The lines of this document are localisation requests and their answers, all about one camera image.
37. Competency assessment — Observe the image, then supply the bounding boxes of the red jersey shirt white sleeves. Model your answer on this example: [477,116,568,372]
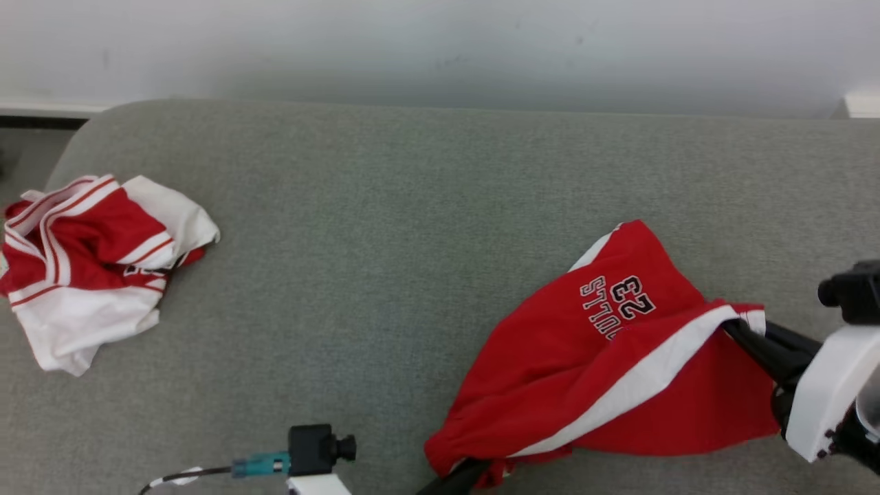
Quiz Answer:
[0,174,221,377]

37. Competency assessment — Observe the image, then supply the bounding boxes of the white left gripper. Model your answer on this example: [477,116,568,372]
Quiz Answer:
[287,459,492,495]

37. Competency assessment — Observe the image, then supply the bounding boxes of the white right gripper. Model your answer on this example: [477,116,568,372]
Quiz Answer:
[723,320,880,463]

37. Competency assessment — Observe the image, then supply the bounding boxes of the black cable teal connector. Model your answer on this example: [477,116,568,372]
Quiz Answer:
[137,452,291,495]

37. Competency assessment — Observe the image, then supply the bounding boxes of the red shorts white side stripe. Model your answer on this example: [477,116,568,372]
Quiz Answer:
[424,220,781,489]

